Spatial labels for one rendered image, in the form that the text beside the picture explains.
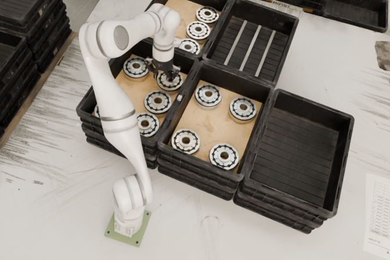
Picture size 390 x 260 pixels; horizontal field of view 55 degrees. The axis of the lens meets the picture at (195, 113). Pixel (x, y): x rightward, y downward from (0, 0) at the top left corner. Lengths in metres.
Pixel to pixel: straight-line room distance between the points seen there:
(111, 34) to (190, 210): 0.73
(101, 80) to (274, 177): 0.69
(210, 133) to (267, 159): 0.22
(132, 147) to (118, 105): 0.12
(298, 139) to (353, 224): 0.37
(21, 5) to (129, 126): 1.51
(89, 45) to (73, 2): 2.14
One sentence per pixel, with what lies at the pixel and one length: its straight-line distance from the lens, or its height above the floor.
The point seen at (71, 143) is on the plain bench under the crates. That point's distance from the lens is 1.51.
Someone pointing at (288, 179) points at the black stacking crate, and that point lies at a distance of 1.35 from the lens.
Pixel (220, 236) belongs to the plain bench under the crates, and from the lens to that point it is 1.37.
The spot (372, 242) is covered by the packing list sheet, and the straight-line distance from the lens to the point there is 1.55.
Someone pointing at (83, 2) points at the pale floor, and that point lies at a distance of 3.06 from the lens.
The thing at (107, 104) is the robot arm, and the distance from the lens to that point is 0.96.
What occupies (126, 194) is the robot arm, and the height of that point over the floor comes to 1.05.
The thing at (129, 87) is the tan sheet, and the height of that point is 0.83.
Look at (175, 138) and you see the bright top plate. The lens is 1.31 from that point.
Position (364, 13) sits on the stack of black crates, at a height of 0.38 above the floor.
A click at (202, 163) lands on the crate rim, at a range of 1.20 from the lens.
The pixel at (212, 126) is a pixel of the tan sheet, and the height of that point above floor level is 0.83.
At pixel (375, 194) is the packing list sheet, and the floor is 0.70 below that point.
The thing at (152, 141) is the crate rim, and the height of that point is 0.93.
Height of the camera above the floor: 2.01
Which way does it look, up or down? 58 degrees down
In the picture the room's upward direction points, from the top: 10 degrees clockwise
